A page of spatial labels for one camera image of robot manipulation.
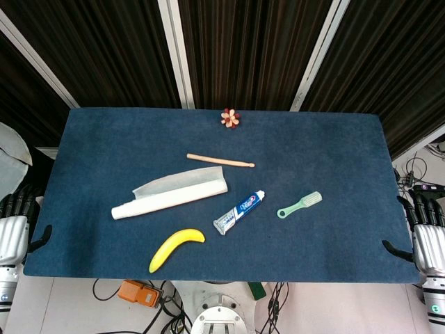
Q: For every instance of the white window frame post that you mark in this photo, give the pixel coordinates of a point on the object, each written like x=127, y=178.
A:
x=34, y=61
x=321, y=52
x=175, y=52

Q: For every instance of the yellow banana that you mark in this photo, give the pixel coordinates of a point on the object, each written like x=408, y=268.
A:
x=175, y=247

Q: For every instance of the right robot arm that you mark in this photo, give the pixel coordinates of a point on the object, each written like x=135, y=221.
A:
x=434, y=299

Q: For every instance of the grey fabric cover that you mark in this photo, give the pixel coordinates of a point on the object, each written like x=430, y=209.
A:
x=12, y=153

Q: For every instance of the blue felt table mat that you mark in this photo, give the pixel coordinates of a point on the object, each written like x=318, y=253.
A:
x=313, y=156

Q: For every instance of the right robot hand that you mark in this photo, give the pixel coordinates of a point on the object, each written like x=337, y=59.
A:
x=426, y=229

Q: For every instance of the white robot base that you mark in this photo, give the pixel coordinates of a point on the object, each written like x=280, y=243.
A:
x=219, y=309

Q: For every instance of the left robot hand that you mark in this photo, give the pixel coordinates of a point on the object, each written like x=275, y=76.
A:
x=14, y=222

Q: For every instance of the red and beige flower toy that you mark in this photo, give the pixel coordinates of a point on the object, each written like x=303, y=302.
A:
x=231, y=118

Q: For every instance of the toothpaste tube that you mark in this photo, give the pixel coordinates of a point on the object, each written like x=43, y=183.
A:
x=240, y=212

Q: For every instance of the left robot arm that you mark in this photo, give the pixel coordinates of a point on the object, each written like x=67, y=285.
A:
x=7, y=288

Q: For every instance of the green toothbrush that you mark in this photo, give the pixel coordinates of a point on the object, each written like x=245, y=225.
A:
x=299, y=205

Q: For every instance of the orange pedal box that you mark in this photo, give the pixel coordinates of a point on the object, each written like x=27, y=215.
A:
x=137, y=295

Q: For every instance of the wooden stick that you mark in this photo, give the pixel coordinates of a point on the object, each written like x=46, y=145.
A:
x=219, y=160

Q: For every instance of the rolled white paper sheet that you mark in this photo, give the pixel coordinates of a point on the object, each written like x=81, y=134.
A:
x=174, y=195

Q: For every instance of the black device with purple label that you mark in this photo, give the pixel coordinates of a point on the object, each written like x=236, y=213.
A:
x=429, y=189

